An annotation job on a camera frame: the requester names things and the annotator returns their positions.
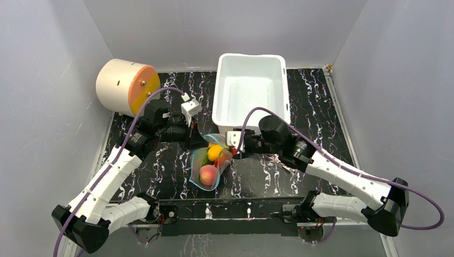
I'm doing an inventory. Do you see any clear zip top bag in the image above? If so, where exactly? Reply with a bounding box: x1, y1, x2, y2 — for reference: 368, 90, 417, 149
190, 134, 233, 191

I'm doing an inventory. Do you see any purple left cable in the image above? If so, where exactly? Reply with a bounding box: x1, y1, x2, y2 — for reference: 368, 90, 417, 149
52, 87, 187, 257

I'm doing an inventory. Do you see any aluminium frame rail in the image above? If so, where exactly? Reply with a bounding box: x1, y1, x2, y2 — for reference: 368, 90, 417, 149
62, 200, 398, 257

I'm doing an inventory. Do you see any cream cylinder with orange face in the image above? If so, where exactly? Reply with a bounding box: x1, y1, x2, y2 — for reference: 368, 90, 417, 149
95, 58, 161, 117

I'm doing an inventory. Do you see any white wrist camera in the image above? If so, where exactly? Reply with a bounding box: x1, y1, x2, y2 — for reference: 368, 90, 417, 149
225, 131, 242, 149
181, 93, 202, 127

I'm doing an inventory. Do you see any white plastic bin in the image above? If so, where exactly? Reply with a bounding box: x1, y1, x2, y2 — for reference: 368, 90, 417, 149
212, 53, 291, 134

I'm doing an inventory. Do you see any red toy pepper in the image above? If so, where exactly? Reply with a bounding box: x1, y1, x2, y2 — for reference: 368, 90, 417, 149
213, 152, 232, 169

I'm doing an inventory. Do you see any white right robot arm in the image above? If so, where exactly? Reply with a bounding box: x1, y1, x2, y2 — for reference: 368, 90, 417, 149
225, 115, 409, 237

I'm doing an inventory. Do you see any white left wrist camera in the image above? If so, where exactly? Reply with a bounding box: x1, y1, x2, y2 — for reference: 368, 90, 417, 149
181, 93, 202, 127

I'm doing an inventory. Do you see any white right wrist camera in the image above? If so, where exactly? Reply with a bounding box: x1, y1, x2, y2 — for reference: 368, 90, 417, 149
225, 131, 242, 149

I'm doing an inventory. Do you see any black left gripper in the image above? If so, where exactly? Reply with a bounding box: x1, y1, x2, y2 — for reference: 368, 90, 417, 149
157, 115, 209, 153

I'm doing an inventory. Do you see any yellow toy mango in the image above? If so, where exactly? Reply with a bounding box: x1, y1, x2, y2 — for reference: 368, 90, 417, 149
207, 145, 224, 162

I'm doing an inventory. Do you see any green toy cucumber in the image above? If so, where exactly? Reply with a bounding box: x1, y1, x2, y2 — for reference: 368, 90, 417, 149
201, 153, 210, 166

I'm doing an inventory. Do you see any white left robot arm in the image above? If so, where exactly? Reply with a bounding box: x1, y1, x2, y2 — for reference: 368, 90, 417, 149
51, 100, 208, 253

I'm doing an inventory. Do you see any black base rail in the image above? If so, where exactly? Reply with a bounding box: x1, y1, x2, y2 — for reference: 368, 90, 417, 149
159, 197, 334, 237

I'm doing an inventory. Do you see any toy peach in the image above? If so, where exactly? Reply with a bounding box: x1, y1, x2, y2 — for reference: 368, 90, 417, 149
199, 164, 218, 186

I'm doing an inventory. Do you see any pack of coloured markers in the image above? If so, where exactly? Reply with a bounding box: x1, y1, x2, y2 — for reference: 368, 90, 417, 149
268, 155, 298, 174

